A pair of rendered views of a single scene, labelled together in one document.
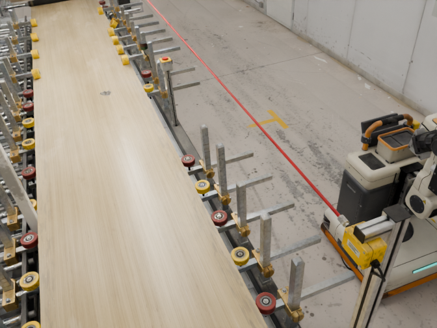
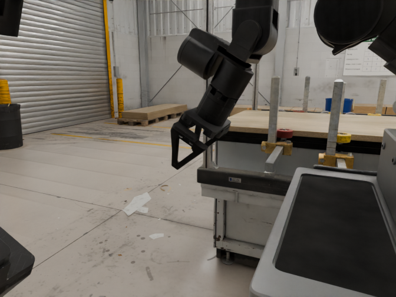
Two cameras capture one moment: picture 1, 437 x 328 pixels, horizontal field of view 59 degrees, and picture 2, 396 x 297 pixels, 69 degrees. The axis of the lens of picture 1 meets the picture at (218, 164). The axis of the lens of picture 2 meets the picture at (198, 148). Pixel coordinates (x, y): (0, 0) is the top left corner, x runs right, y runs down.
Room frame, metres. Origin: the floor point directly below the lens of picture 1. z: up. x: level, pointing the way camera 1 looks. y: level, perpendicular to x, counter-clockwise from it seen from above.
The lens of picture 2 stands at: (1.44, -1.45, 1.16)
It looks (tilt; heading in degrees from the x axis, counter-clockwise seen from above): 14 degrees down; 132
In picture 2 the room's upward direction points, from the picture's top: straight up
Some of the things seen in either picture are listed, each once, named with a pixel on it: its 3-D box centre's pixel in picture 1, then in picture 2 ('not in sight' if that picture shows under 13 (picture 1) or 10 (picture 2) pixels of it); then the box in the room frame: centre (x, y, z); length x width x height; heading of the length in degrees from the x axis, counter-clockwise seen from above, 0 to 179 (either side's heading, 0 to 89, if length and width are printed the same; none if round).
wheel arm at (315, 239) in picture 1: (279, 253); (340, 167); (1.14, -0.25, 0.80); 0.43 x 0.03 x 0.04; 108
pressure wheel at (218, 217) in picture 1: (220, 222); not in sight; (1.31, 0.02, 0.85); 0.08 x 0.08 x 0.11
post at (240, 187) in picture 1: (242, 218); not in sight; (1.31, -0.09, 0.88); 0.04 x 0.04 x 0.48; 18
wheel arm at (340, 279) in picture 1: (307, 293); (277, 153); (0.90, -0.33, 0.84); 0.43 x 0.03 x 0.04; 108
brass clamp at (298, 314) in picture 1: (290, 304); (276, 147); (0.86, -0.24, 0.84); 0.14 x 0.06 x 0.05; 18
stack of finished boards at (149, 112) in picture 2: not in sight; (158, 110); (-4.85, 3.93, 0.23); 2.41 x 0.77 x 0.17; 110
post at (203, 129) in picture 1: (207, 159); not in sight; (1.78, 0.06, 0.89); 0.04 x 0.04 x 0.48; 18
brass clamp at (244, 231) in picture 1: (240, 224); not in sight; (1.33, -0.09, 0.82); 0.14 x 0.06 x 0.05; 18
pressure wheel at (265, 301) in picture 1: (265, 308); (283, 140); (0.84, -0.14, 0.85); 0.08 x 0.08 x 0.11
